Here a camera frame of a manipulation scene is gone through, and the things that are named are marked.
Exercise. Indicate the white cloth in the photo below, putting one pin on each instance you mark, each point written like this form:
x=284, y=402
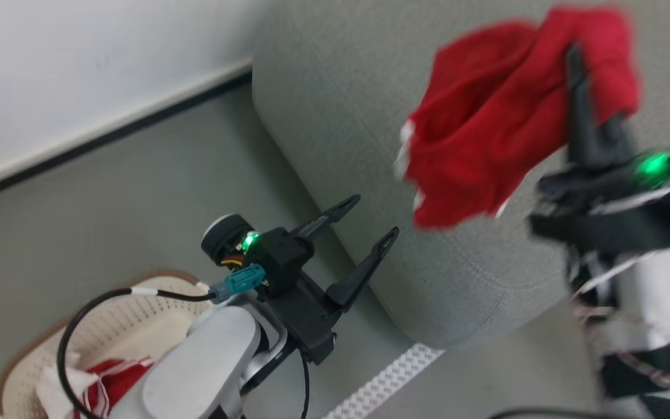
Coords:
x=64, y=387

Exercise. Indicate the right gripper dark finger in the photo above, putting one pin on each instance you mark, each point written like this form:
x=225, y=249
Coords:
x=582, y=128

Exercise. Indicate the black skirting board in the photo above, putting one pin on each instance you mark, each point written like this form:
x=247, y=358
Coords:
x=108, y=137

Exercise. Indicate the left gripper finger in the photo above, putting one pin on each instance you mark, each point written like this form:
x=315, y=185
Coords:
x=364, y=269
x=326, y=216

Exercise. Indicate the white perforated laundry basket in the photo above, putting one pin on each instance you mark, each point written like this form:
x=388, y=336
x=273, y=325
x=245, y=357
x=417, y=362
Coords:
x=131, y=320

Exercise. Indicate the red garment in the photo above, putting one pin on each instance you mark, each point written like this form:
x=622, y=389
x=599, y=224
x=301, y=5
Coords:
x=486, y=134

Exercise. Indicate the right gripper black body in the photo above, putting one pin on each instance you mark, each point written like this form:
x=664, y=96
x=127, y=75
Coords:
x=614, y=201

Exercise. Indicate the grey fabric sofa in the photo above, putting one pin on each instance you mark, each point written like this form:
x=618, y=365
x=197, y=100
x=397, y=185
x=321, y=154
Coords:
x=341, y=105

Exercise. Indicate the white perforated strip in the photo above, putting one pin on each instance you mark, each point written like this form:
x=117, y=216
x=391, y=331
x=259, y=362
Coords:
x=387, y=378

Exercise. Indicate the red white-trimmed clothing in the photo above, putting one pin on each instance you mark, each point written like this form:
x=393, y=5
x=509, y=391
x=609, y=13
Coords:
x=117, y=378

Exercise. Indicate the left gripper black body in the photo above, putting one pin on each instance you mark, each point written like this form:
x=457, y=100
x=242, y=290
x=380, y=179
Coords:
x=288, y=291

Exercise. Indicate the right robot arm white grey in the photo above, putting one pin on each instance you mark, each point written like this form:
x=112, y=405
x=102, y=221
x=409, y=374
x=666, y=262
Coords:
x=655, y=297

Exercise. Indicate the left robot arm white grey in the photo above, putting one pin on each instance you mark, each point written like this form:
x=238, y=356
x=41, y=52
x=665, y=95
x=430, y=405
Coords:
x=207, y=361

